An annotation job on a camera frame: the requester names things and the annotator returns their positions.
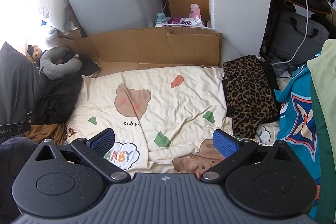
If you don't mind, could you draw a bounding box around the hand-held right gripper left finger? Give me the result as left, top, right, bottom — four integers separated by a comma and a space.
34, 128, 130, 183

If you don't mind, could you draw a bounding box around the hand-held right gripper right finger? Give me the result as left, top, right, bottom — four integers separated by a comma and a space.
201, 129, 294, 183

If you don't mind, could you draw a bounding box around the brown garment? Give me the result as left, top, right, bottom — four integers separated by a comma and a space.
25, 123, 67, 144

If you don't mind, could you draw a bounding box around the grey garment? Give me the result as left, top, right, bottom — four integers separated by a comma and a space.
0, 42, 46, 125

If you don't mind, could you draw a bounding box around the leopard print garment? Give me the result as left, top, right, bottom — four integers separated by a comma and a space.
223, 55, 280, 139

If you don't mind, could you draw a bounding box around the black crumpled garment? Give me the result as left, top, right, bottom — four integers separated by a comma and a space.
31, 53, 101, 125

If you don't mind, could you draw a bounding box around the cream bear print blanket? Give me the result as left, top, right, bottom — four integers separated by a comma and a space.
64, 67, 280, 178

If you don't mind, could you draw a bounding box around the teal printed blanket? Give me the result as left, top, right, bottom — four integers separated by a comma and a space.
274, 51, 323, 219

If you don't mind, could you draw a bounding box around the small brown doll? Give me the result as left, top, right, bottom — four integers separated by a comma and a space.
27, 45, 44, 63

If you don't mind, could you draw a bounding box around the grey neck pillow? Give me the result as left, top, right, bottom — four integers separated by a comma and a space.
39, 46, 82, 80

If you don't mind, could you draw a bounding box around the flat brown cardboard sheet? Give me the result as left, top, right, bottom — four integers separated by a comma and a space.
56, 27, 223, 77

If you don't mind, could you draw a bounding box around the light green cloth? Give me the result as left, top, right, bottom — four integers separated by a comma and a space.
307, 39, 336, 140

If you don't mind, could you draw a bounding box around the grey bag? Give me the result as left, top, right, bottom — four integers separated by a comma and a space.
270, 13, 330, 59

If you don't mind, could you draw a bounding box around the white pillow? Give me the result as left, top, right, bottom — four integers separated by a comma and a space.
16, 0, 79, 33

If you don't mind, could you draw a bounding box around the purple white wipes packet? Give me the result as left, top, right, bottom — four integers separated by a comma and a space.
164, 17, 205, 28

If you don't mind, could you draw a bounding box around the light blue bottle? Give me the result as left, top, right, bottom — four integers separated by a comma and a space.
155, 12, 168, 26

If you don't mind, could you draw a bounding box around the white cable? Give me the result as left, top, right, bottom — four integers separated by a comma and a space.
272, 0, 310, 65

